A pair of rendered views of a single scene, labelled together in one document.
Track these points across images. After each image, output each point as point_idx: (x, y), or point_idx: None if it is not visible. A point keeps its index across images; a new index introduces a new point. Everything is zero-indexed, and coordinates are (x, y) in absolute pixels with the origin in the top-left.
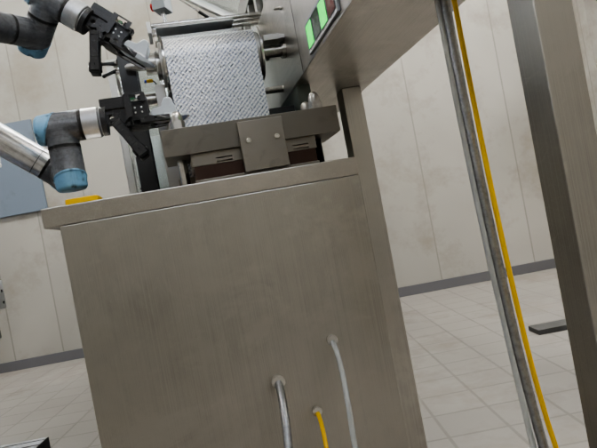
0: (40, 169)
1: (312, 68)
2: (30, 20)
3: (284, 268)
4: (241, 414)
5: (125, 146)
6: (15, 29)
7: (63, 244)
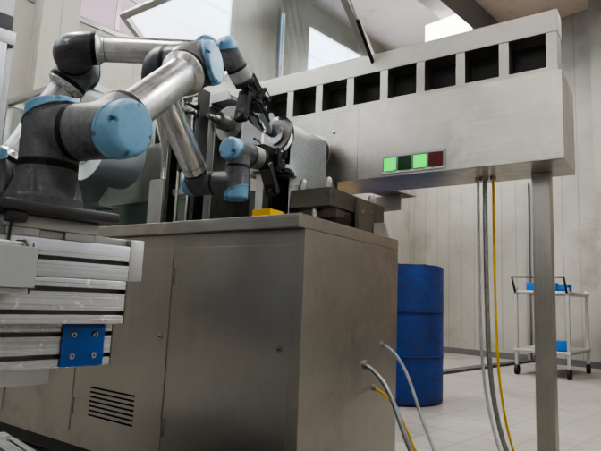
0: (201, 173)
1: (364, 180)
2: None
3: (373, 293)
4: (350, 383)
5: None
6: None
7: (305, 241)
